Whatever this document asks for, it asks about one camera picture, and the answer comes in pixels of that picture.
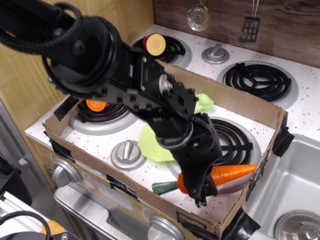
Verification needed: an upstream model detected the silver sink drain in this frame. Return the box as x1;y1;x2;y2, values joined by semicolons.
273;210;320;240

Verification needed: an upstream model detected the front left black burner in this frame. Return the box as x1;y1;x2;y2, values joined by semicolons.
69;100;138;136

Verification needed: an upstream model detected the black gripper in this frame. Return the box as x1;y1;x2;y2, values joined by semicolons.
156;113;222;208

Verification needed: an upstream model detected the front right black burner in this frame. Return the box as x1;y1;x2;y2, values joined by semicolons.
166;116;262;195

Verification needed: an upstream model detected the grey oven knob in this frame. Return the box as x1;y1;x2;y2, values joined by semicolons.
147;215;185;240
52;158;82;188

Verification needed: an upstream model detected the brown cardboard fence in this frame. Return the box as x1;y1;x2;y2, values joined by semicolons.
44;63;292;240

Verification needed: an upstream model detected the silver oven door handle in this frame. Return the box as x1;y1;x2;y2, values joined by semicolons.
54;186;141;240

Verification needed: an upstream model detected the grey stovetop knob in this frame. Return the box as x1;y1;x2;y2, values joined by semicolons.
110;140;147;171
201;44;230;65

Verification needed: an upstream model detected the silver toy sink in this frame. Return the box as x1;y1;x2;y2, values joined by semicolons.
246;134;320;240

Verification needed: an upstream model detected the grey stovetop knob front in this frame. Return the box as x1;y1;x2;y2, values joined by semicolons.
110;140;147;171

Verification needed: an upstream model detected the back right black burner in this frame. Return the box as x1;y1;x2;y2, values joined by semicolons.
217;60;299;109

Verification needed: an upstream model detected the grey stovetop knob back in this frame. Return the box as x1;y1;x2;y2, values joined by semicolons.
201;44;230;65

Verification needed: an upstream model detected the grey oven knob left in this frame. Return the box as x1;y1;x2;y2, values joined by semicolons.
52;158;82;188

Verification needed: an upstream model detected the red yellow toy fruit half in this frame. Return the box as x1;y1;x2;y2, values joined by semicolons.
142;33;166;56

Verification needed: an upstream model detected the orange sponge piece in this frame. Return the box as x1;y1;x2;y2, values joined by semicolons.
46;220;66;236

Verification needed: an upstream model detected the grey oven knob right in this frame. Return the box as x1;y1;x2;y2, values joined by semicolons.
147;215;185;240

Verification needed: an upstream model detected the light green plastic plate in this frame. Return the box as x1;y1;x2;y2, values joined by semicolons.
138;125;175;162

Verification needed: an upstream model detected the black burner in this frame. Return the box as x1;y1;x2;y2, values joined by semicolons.
166;116;262;195
130;35;192;69
69;100;138;136
217;60;299;109

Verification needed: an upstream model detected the hanging metal strainer spoon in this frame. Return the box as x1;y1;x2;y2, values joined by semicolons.
186;0;211;32

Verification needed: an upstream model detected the orange toy carrot half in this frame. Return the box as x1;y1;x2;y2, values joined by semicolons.
85;99;108;112

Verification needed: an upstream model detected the back left black burner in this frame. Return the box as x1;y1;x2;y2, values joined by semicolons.
130;35;192;69

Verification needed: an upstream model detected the black cable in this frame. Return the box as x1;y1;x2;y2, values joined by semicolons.
0;210;51;240

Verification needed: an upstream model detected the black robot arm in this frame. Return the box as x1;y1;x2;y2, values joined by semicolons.
0;0;222;208

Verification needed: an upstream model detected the green toy broccoli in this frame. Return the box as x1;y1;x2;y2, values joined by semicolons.
194;93;214;114

